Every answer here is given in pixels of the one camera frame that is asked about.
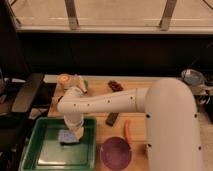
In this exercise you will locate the purple bowl with orange handle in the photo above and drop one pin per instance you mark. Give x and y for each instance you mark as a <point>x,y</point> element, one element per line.
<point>115,153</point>

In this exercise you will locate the black chair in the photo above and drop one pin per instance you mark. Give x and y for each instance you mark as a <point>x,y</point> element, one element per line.
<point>14,111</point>

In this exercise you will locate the orange lidded jar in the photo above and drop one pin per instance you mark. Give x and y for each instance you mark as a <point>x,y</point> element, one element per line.
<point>64,80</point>

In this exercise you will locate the brown grape bunch toy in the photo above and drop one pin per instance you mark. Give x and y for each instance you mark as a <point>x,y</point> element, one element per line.
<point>115,86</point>

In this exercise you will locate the blue sponge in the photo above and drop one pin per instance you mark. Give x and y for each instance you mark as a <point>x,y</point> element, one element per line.
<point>67,137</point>

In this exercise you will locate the black rectangular block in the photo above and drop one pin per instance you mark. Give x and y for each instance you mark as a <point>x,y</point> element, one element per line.
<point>111,119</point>

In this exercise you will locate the grey round bowl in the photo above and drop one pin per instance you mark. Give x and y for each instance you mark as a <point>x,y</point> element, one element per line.
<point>192,77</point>

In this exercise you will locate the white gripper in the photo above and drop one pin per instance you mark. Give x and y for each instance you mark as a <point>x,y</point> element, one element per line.
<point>75,125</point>

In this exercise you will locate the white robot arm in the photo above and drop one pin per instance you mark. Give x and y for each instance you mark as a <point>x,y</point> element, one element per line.
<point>173,133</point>

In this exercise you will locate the green plastic tray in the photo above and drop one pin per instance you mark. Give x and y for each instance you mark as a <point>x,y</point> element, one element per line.
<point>46,153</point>

